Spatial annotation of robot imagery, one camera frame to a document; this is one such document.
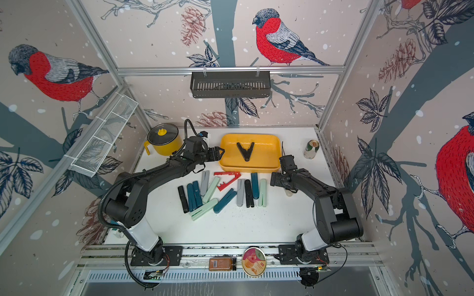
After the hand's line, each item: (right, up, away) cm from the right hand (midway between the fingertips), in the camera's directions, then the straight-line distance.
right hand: (280, 179), depth 94 cm
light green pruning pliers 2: (-36, -5, -3) cm, 36 cm away
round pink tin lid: (-16, -27, -25) cm, 40 cm away
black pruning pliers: (-18, +13, +12) cm, 25 cm away
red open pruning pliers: (-30, -3, -2) cm, 30 cm away
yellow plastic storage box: (-7, +11, +11) cm, 17 cm away
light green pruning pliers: (-10, -9, -7) cm, 15 cm away
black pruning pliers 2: (-17, -8, -7) cm, 20 cm away
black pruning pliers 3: (-49, -8, -7) cm, 50 cm away
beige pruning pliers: (+3, -6, -4) cm, 8 cm away
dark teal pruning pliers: (-14, -3, -1) cm, 14 cm away
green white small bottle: (+18, +17, +3) cm, 24 cm away
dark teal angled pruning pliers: (-29, -9, -6) cm, 31 cm away
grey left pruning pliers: (-40, -2, 0) cm, 40 cm away
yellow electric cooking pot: (-65, +21, +11) cm, 69 cm away
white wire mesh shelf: (-89, +16, -9) cm, 91 cm away
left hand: (-30, +17, -3) cm, 35 cm away
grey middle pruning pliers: (-21, -7, -5) cm, 23 cm away
